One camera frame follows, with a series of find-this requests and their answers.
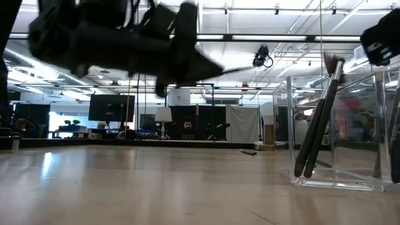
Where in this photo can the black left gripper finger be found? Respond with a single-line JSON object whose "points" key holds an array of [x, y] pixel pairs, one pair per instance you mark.
{"points": [[201, 77], [204, 64]]}

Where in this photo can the fluffy powder makeup brush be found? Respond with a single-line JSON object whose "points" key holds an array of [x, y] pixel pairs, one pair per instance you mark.
{"points": [[308, 147]]}

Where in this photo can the clear acrylic brush container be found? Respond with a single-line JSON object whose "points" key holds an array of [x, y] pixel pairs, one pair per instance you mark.
{"points": [[343, 184]]}

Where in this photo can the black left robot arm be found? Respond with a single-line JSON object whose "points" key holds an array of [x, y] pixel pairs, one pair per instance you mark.
{"points": [[50, 34]]}

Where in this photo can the white hanging box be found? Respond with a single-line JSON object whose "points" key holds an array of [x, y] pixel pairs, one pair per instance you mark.
{"points": [[179, 97]]}

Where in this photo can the black backdrop panel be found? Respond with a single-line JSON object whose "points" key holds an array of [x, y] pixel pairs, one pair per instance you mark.
{"points": [[206, 118]]}

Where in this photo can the person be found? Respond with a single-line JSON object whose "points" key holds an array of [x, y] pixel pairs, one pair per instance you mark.
{"points": [[24, 125], [188, 125]]}

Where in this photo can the white shade table lamp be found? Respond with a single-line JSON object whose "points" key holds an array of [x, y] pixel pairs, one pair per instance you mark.
{"points": [[163, 114]]}

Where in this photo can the black track spotlight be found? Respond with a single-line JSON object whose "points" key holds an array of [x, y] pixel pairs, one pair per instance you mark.
{"points": [[277, 9], [333, 9]]}

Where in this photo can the white hanging sheet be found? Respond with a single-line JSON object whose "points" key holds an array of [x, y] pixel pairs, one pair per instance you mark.
{"points": [[243, 125]]}

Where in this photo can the brass lamp with white bulb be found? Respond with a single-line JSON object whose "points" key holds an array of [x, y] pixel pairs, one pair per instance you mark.
{"points": [[267, 109]]}

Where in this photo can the blue table with plants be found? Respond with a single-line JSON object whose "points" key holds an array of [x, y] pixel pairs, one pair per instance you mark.
{"points": [[72, 128]]}

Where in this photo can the black pipe frame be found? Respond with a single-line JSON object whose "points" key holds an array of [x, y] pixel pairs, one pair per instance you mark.
{"points": [[206, 84]]}

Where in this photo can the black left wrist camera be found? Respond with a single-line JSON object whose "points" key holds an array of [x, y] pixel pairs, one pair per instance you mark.
{"points": [[156, 22]]}

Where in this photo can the black ceiling camera rig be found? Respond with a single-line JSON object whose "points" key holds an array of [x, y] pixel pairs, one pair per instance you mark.
{"points": [[261, 56]]}

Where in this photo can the large black wall monitor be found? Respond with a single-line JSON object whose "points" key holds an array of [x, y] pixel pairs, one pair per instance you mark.
{"points": [[111, 107]]}

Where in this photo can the black aluminium table frame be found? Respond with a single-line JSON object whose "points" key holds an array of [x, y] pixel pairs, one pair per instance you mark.
{"points": [[140, 143]]}

